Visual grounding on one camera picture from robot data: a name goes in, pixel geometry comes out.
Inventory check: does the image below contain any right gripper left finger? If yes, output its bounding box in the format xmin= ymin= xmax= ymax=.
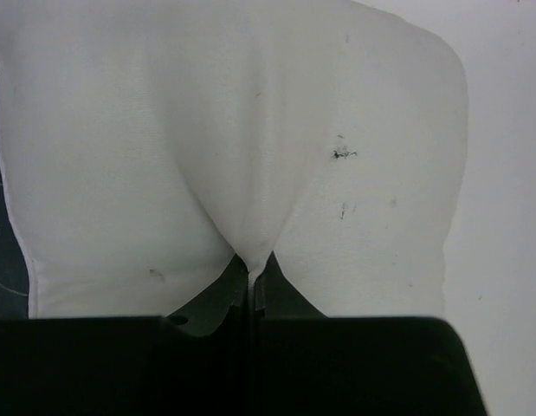
xmin=167 ymin=255 xmax=249 ymax=336

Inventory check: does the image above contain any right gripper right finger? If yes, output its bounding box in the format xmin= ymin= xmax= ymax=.
xmin=254 ymin=252 xmax=326 ymax=319

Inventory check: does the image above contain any white pillow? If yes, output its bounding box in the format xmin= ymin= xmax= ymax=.
xmin=0 ymin=1 xmax=468 ymax=318

